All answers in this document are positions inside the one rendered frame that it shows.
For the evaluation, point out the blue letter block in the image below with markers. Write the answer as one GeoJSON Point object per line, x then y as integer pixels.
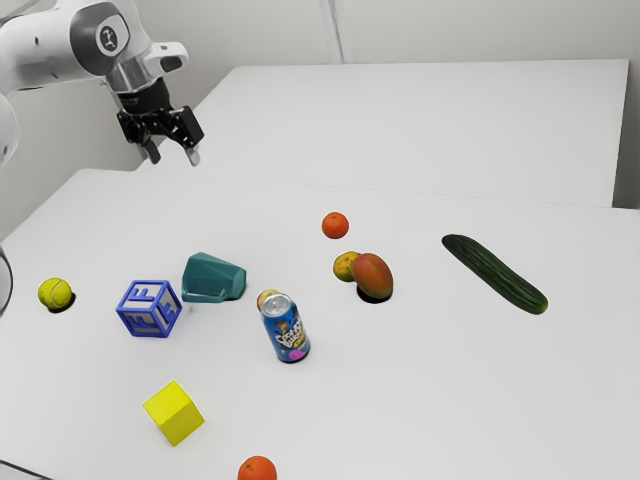
{"type": "Point", "coordinates": [149, 309]}

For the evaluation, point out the red-green mango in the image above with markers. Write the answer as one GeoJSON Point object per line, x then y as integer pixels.
{"type": "Point", "coordinates": [372, 275]}

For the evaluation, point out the yellow-green round fruit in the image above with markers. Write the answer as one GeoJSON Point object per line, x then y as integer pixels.
{"type": "Point", "coordinates": [344, 266]}

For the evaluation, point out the teal faceted mug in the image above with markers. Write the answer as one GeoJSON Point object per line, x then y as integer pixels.
{"type": "Point", "coordinates": [212, 278]}

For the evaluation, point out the small red-yellow apple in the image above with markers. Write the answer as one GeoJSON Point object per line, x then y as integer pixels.
{"type": "Point", "coordinates": [263, 299]}

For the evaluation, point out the blue printed drink can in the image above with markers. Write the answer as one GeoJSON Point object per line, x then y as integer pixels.
{"type": "Point", "coordinates": [286, 327]}

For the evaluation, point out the orange fruit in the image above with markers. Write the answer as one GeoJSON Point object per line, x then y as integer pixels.
{"type": "Point", "coordinates": [335, 225]}
{"type": "Point", "coordinates": [257, 469]}

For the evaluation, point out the dark green cucumber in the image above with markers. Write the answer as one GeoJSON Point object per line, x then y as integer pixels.
{"type": "Point", "coordinates": [494, 273]}

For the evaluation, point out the yellow-green tennis ball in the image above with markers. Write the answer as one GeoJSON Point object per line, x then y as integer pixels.
{"type": "Point", "coordinates": [54, 293]}

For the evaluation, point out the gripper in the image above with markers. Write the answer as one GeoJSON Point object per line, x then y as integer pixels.
{"type": "Point", "coordinates": [146, 106]}

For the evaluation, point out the yellow cube block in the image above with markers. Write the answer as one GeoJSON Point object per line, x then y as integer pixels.
{"type": "Point", "coordinates": [174, 412]}

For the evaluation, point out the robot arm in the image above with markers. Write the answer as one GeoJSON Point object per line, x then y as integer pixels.
{"type": "Point", "coordinates": [45, 47]}

